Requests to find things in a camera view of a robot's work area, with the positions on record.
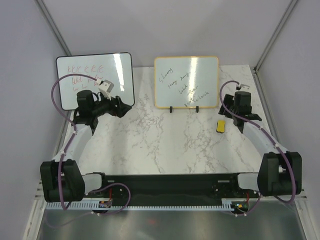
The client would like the yellow whiteboard eraser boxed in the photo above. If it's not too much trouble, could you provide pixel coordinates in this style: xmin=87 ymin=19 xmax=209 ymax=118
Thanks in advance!
xmin=216 ymin=120 xmax=226 ymax=134

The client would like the yellow framed whiteboard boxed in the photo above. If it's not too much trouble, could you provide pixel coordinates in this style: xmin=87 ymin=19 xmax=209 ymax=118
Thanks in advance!
xmin=154 ymin=56 xmax=220 ymax=109

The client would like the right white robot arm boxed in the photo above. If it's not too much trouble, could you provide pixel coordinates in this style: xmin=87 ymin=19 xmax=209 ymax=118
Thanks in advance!
xmin=120 ymin=91 xmax=302 ymax=198

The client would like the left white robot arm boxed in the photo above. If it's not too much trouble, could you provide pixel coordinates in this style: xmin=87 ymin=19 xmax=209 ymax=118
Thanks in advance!
xmin=40 ymin=90 xmax=132 ymax=203

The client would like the black framed whiteboard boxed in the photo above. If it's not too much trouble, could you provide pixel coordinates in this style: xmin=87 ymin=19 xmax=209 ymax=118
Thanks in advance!
xmin=56 ymin=52 xmax=135 ymax=111

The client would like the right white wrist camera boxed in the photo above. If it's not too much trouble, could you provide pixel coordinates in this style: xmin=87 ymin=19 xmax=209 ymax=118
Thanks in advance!
xmin=236 ymin=83 xmax=250 ymax=91

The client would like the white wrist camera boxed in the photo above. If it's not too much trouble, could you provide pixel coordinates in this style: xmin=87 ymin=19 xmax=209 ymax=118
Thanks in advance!
xmin=236 ymin=83 xmax=250 ymax=91
xmin=98 ymin=80 xmax=114 ymax=100

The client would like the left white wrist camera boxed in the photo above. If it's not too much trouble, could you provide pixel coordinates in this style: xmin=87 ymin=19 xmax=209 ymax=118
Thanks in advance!
xmin=98 ymin=80 xmax=114 ymax=100

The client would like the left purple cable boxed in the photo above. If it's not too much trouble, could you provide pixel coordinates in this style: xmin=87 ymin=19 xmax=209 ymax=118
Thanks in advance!
xmin=44 ymin=74 xmax=132 ymax=229

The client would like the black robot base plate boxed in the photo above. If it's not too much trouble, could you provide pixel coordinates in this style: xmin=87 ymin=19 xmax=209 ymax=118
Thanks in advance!
xmin=88 ymin=173 xmax=258 ymax=206

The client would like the white slotted cable duct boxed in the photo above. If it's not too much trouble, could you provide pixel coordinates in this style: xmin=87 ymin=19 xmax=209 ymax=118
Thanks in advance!
xmin=45 ymin=198 xmax=247 ymax=210

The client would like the aluminium rail frame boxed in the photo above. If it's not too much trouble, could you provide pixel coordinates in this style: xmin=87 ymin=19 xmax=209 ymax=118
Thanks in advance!
xmin=24 ymin=181 xmax=317 ymax=240

